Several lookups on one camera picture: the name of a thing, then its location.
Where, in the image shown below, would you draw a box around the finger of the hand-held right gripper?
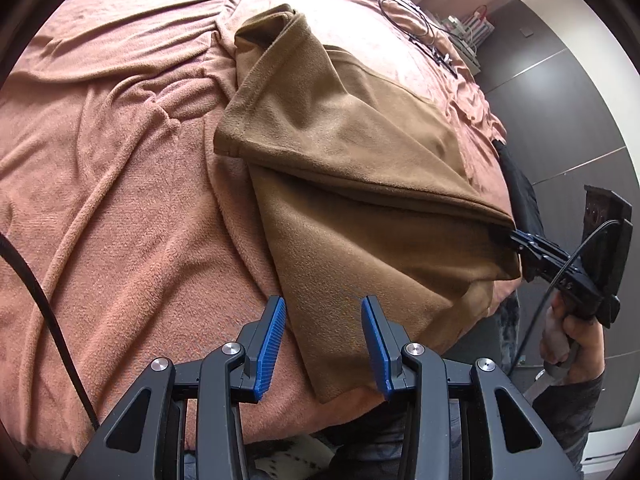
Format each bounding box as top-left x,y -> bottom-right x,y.
520,250 -> 571,283
492,227 -> 568,263

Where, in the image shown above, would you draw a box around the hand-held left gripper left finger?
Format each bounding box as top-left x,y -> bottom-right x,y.
65,295 -> 287,480

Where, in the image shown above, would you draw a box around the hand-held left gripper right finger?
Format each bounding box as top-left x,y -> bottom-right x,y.
361,296 -> 583,480

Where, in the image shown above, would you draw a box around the brown cat print t-shirt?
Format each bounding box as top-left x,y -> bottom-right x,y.
212,4 -> 523,405

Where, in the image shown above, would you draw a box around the person's right forearm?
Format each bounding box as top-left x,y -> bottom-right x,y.
530,375 -> 608,463

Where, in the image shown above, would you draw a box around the person's right hand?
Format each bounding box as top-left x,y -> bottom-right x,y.
540,302 -> 608,386

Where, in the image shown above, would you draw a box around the grey fluffy rug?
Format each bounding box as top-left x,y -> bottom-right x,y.
495,287 -> 523,366

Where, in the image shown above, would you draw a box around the person's grey patterned pants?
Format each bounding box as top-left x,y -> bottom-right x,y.
320,400 -> 416,480

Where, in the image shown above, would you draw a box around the white patterned cloth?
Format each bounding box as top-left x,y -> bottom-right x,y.
250,435 -> 335,480

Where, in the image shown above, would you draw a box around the dark grey wardrobe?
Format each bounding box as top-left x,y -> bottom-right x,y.
475,0 -> 637,211

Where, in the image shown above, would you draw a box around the rust pink fleece blanket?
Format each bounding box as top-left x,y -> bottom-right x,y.
0,0 -> 508,453

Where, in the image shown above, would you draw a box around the white power strip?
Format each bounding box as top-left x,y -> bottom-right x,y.
440,10 -> 493,66

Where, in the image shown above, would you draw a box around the black braided cable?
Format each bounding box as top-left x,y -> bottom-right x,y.
510,219 -> 623,373
0,234 -> 98,431

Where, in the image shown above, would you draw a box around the thin black charging cable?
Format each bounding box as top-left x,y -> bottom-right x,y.
378,0 -> 458,78

